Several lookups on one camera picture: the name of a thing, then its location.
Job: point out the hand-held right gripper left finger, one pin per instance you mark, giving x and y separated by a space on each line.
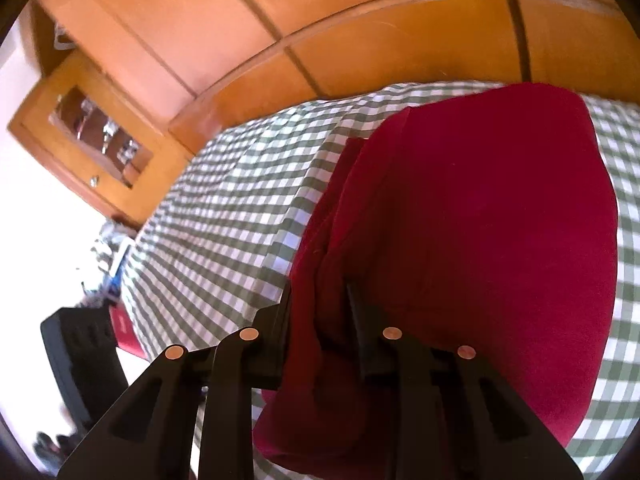
272 340

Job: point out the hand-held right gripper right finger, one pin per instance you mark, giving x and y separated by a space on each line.
362 330

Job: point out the red long-sleeved shirt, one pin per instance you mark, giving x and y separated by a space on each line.
475 210

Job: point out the green white checked bedspread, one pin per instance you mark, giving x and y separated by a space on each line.
215 220

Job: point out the pile of assorted items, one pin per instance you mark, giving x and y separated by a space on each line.
110 260

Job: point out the black ribbed object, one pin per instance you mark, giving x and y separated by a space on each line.
80 360

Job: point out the wooden glass-door cabinet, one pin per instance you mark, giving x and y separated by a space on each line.
55 115

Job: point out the wooden wardrobe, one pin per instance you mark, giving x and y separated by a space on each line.
250 20

